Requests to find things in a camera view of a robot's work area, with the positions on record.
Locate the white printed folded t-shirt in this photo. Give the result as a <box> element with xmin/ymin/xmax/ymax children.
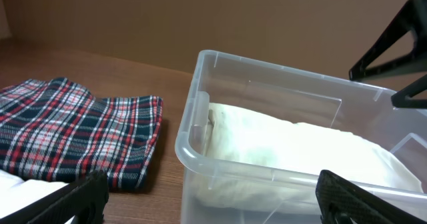
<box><xmin>0</xmin><ymin>170</ymin><xmax>67</xmax><ymax>218</ymax></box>

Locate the cream cloth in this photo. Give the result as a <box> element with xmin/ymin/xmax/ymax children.
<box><xmin>193</xmin><ymin>103</ymin><xmax>422</xmax><ymax>214</ymax></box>

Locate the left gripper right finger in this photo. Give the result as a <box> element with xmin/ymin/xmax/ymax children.
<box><xmin>316</xmin><ymin>170</ymin><xmax>426</xmax><ymax>224</ymax></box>

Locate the clear plastic storage container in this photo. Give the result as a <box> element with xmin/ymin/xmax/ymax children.
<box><xmin>175</xmin><ymin>50</ymin><xmax>426</xmax><ymax>223</ymax></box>

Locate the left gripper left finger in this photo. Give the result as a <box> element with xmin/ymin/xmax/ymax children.
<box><xmin>1</xmin><ymin>171</ymin><xmax>109</xmax><ymax>224</ymax></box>

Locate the red navy plaid cloth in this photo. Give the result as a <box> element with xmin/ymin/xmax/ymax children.
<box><xmin>1</xmin><ymin>77</ymin><xmax>163</xmax><ymax>191</ymax></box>

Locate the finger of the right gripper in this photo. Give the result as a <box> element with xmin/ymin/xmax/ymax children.
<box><xmin>348</xmin><ymin>0</ymin><xmax>427</xmax><ymax>110</ymax></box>

